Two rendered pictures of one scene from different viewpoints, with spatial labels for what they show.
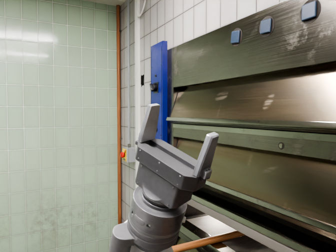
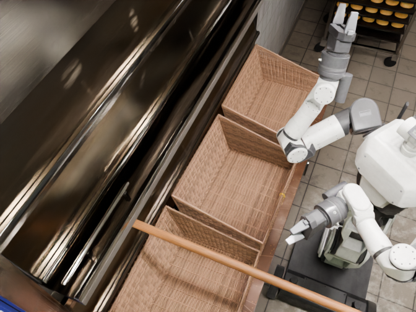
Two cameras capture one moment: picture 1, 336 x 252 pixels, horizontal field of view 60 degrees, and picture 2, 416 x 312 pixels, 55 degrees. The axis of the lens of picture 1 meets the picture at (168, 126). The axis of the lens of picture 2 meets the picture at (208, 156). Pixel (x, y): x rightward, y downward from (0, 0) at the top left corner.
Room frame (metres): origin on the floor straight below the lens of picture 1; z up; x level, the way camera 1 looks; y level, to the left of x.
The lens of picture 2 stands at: (1.38, 0.53, 2.48)
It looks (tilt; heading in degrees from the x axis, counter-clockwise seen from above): 55 degrees down; 233
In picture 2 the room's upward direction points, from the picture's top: 2 degrees counter-clockwise
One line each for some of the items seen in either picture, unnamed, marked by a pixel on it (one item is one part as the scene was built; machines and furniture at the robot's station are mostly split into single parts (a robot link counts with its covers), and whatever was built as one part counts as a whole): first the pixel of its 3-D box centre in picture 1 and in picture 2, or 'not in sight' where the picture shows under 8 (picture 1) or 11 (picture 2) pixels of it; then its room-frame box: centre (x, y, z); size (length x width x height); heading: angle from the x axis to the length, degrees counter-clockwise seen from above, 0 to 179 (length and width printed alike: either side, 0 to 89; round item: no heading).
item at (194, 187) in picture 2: not in sight; (238, 181); (0.62, -0.21, 0.72); 0.56 x 0.49 x 0.28; 26
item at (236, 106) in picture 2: not in sight; (275, 99); (0.08, -0.49, 0.72); 0.56 x 0.49 x 0.28; 27
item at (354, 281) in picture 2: not in sight; (333, 256); (0.31, 0.31, 0.19); 0.64 x 0.52 x 0.33; 27
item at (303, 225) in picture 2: not in sight; (299, 226); (0.84, 0.29, 1.31); 0.06 x 0.03 x 0.02; 172
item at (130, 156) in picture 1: (128, 154); not in sight; (2.07, 0.28, 1.46); 0.10 x 0.07 x 0.10; 27
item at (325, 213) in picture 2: not in sight; (318, 220); (0.75, 0.30, 1.27); 0.12 x 0.10 x 0.13; 172
